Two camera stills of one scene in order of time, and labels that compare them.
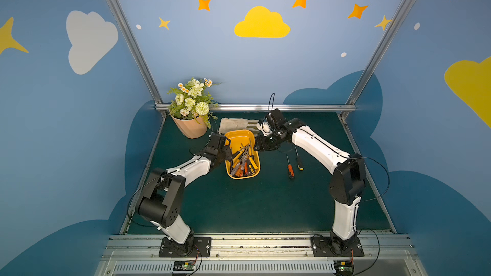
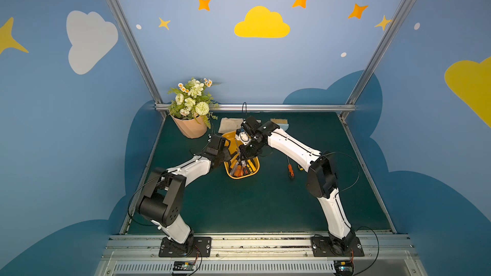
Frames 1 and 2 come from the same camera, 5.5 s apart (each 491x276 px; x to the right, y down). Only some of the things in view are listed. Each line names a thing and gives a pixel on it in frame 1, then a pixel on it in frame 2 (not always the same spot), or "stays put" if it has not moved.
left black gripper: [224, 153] stays put
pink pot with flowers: [192, 108] stays put
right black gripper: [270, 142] → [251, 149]
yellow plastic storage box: [246, 163] stays put
